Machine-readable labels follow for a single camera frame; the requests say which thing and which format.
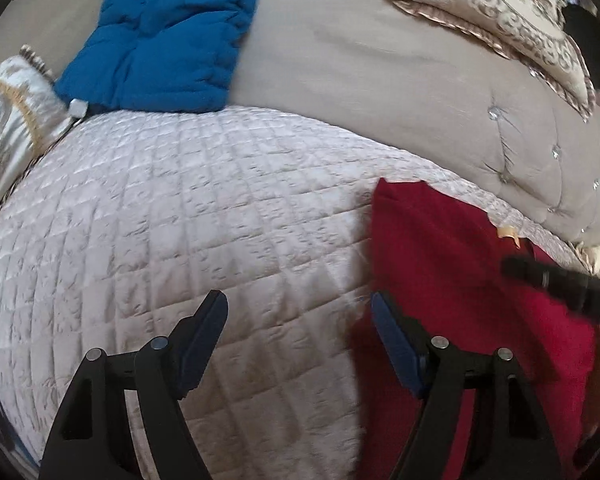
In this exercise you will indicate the white satin gold-trimmed cushion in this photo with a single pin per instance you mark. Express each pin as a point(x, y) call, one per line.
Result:
point(15, 110)

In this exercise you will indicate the floral fringed cushion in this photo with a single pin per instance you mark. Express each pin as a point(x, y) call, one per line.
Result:
point(480, 0)

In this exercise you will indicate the white quilted blanket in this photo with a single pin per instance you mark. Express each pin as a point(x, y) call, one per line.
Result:
point(180, 210)

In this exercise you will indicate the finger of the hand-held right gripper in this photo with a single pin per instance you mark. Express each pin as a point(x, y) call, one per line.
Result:
point(555, 280)
point(592, 447)

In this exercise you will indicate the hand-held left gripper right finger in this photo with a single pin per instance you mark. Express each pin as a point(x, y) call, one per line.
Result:
point(397, 345)

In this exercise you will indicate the cream cloth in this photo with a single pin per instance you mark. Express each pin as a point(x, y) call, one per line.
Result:
point(509, 234)

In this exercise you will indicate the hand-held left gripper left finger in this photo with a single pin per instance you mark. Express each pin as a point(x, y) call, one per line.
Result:
point(202, 350)

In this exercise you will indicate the dark red garment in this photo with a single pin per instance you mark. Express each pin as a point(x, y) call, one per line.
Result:
point(455, 260)

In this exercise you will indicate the blue quilted cloth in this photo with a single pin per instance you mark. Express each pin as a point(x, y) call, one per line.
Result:
point(170, 35)

